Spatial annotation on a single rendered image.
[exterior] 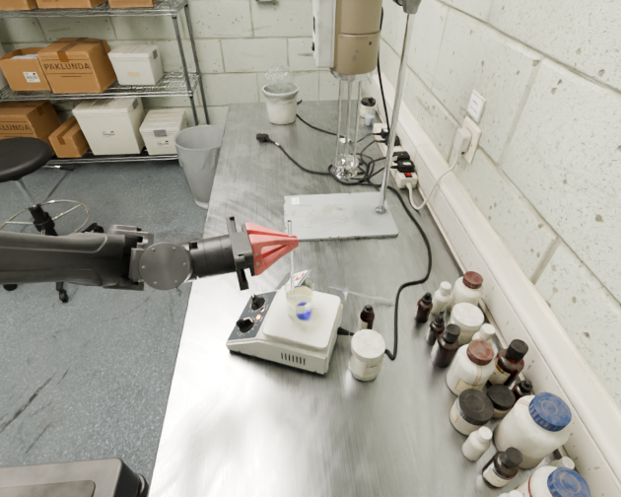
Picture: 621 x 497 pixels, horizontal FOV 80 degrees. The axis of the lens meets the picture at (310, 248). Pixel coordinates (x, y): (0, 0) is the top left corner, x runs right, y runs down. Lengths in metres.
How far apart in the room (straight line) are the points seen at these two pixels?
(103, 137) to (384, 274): 2.38
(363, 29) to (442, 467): 0.76
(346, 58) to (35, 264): 0.63
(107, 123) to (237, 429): 2.44
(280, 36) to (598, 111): 2.43
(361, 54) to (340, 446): 0.70
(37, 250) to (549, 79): 0.77
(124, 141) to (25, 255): 2.51
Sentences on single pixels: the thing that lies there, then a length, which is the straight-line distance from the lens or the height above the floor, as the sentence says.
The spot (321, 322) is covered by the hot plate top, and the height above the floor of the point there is 0.84.
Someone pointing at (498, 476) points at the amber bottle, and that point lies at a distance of 0.67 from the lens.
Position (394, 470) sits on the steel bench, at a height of 0.75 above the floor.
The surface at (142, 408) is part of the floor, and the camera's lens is 1.64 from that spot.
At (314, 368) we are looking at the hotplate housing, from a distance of 0.70.
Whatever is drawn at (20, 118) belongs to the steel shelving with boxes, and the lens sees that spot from 3.10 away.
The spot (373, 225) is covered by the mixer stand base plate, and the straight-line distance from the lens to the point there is 1.01.
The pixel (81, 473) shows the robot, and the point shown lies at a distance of 1.21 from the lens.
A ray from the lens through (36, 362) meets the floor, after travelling 1.97.
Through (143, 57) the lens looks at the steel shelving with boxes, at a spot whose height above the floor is 0.73.
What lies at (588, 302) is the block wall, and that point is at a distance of 0.71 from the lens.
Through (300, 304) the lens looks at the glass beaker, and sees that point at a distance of 0.64.
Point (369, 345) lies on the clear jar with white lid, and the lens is 0.67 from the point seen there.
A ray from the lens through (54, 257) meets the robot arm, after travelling 0.45.
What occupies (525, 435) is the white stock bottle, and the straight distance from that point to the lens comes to 0.65.
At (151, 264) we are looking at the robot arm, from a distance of 0.47.
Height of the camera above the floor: 1.38
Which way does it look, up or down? 42 degrees down
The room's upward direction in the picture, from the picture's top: straight up
